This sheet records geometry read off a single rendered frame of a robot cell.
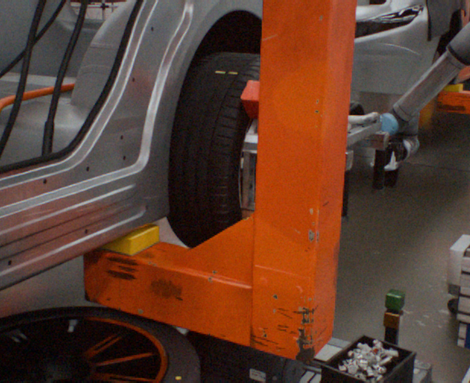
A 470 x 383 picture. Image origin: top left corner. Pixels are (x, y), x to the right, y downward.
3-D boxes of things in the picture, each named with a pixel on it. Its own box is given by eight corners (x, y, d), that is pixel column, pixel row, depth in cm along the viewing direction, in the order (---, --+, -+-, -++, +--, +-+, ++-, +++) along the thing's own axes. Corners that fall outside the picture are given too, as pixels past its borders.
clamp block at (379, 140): (360, 144, 230) (362, 127, 228) (388, 147, 225) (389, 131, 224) (355, 146, 225) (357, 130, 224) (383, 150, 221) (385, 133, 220)
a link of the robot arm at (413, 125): (411, 106, 239) (408, 138, 242) (424, 103, 247) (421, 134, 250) (389, 104, 243) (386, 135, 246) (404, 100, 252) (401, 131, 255)
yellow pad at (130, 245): (121, 233, 204) (121, 216, 202) (160, 242, 197) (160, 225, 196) (90, 247, 192) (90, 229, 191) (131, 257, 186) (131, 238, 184)
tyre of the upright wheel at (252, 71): (258, 43, 252) (153, 62, 197) (319, 47, 242) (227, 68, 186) (255, 216, 272) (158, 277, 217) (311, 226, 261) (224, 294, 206)
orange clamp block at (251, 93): (257, 99, 204) (247, 79, 197) (281, 102, 200) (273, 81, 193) (249, 118, 201) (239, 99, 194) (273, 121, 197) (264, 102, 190)
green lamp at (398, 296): (389, 302, 177) (389, 287, 176) (404, 305, 175) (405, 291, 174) (383, 308, 174) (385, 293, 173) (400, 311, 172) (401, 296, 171)
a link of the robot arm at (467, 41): (498, 36, 206) (387, 146, 235) (510, 35, 215) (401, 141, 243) (471, 8, 209) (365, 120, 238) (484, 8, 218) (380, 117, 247)
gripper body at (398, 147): (377, 141, 233) (388, 135, 243) (375, 166, 235) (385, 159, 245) (400, 144, 229) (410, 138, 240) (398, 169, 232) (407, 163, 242)
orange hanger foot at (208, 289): (119, 281, 210) (117, 169, 201) (277, 322, 187) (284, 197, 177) (82, 301, 196) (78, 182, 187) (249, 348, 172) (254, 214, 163)
